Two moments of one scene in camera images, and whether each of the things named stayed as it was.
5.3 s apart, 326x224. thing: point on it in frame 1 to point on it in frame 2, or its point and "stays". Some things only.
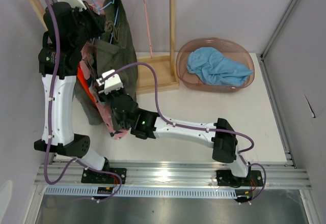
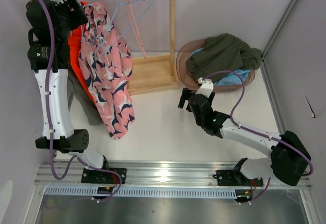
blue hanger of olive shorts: x=115 y=20 to x=117 y=4
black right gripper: x=106 y=96 to x=186 y=93
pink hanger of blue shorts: x=148 y=32 to x=138 y=39
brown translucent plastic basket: x=231 y=50 stays
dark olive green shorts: x=115 y=48 to x=222 y=55
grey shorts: x=94 y=114 stays
